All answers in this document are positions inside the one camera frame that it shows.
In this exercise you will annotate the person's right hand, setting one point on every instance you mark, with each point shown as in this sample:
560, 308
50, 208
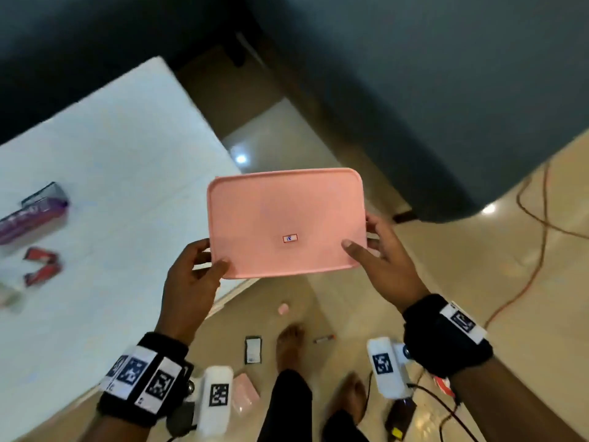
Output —
391, 266

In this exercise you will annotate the person's left hand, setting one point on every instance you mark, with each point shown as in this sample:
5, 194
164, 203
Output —
186, 294

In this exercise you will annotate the person's right thumb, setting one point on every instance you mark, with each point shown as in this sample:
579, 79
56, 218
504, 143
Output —
360, 255

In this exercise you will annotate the person's left thumb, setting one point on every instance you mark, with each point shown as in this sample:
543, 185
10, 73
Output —
214, 272

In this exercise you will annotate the pink plastic container lid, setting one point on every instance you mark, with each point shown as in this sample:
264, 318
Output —
276, 211

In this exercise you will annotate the person's right forearm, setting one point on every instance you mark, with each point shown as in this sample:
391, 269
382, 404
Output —
501, 405

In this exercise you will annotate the person's left forearm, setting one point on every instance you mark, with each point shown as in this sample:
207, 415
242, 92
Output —
115, 430

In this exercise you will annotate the small pink cap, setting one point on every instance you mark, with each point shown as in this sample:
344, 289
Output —
283, 309

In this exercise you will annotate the black and white card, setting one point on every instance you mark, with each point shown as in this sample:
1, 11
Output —
253, 349

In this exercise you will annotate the small red-tipped pen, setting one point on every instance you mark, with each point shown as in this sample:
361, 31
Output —
324, 338

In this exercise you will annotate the black right wristband with markers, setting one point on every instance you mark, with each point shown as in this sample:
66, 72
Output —
441, 338

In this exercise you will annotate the black wristband with markers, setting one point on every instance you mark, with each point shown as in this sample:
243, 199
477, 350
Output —
142, 377
441, 338

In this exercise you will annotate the pink box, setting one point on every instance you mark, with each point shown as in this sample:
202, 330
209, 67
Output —
245, 393

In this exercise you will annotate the black left wristband with markers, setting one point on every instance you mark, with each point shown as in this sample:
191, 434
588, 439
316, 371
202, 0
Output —
142, 377

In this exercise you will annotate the person's left leg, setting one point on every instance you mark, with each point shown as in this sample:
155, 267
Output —
287, 386

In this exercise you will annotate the person's leg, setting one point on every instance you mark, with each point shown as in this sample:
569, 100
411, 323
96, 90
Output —
347, 412
287, 386

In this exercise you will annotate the red and white small item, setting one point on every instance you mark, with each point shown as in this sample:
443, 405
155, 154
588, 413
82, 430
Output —
444, 384

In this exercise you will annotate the person's right leg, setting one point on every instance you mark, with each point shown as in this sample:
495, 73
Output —
347, 412

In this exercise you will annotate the dark power bank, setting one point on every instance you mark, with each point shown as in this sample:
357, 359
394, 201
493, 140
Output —
400, 418

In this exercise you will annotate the red packet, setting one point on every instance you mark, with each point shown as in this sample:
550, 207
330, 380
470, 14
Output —
42, 274
42, 255

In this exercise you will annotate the dark grey sofa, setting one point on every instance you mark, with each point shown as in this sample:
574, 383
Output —
414, 87
83, 45

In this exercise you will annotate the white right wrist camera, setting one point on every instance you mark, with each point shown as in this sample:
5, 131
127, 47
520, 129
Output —
386, 365

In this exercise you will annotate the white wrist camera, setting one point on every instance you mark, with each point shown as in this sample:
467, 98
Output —
386, 365
215, 400

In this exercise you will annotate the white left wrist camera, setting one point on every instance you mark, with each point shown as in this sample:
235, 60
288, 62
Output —
215, 400

